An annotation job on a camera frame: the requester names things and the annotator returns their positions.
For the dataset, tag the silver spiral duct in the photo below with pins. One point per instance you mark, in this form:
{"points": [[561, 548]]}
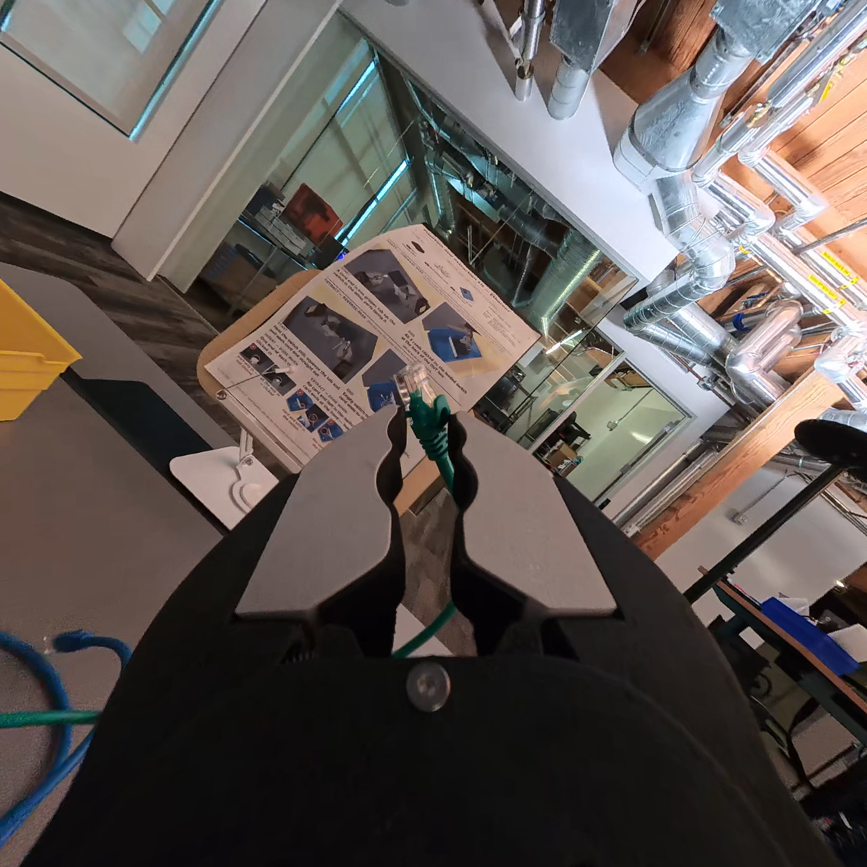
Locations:
{"points": [[569, 88]]}

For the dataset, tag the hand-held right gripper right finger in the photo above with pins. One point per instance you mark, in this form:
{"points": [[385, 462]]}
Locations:
{"points": [[535, 535]]}

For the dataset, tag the yellow plastic bin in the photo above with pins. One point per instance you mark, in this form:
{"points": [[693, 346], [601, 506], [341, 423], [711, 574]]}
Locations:
{"points": [[27, 366]]}

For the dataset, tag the galvanised vent box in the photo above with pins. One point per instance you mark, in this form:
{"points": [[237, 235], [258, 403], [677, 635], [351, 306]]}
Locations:
{"points": [[596, 27]]}

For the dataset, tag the red equipment case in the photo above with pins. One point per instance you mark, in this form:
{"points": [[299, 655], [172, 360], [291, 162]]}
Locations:
{"points": [[308, 210]]}

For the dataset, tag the silver ceiling ductwork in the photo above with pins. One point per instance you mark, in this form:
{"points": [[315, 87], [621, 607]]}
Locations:
{"points": [[677, 122]]}

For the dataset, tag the black pole stand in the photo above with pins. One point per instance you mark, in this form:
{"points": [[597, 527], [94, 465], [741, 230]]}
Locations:
{"points": [[758, 535]]}

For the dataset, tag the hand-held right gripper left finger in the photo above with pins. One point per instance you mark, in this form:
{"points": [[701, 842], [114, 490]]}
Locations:
{"points": [[325, 528]]}

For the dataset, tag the white stand base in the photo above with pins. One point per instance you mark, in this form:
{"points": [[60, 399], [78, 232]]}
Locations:
{"points": [[203, 481]]}

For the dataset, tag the large gridded window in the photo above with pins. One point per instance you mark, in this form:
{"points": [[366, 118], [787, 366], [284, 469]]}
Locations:
{"points": [[81, 54]]}

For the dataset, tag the blue storage bin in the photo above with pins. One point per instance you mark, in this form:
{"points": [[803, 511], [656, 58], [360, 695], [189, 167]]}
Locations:
{"points": [[806, 633]]}

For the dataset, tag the wooden top workbench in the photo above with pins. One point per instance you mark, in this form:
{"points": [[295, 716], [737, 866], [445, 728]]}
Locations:
{"points": [[745, 609]]}

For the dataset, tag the printed instruction sheet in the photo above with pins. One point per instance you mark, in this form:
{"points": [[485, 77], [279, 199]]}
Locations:
{"points": [[379, 318]]}

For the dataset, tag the wooden display board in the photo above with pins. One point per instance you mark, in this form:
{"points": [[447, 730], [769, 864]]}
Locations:
{"points": [[250, 315]]}

